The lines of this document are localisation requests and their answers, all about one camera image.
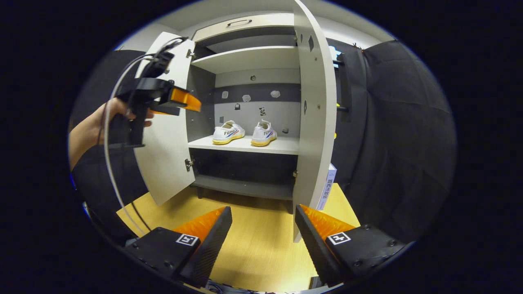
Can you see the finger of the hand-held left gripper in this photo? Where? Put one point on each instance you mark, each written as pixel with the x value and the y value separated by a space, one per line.
pixel 165 111
pixel 186 99

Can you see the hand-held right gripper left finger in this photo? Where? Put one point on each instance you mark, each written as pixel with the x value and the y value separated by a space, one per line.
pixel 210 245

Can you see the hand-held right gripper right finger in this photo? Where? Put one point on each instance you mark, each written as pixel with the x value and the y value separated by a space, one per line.
pixel 316 245

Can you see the white shoe cabinet door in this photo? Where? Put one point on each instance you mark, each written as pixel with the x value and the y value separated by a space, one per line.
pixel 163 163
pixel 314 143

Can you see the white canvas shoe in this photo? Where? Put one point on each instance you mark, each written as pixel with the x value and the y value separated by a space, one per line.
pixel 228 132
pixel 263 134

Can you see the white shoe cabinet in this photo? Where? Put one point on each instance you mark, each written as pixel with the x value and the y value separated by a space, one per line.
pixel 245 145

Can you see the white cabinet drawer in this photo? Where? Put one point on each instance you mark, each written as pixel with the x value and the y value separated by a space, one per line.
pixel 265 22

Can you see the black backdrop cloth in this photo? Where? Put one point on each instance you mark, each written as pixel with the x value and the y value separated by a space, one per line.
pixel 400 134
pixel 94 73

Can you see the purple book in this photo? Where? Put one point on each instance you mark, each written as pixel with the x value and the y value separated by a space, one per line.
pixel 327 188

